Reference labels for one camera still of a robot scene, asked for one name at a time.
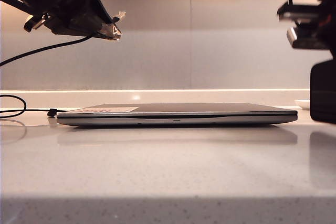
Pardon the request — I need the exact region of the black charging cable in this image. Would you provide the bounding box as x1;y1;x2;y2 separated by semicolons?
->
0;10;126;118

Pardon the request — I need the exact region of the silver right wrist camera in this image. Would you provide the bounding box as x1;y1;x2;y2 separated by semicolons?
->
286;26;332;49

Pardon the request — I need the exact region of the silver Dell laptop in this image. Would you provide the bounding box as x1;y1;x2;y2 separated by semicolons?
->
56;102;299;127

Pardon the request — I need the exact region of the white red Nice Try sticker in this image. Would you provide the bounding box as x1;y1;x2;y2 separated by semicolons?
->
83;106;139;113

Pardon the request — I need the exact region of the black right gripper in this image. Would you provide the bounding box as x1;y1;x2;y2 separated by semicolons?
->
277;0;336;61

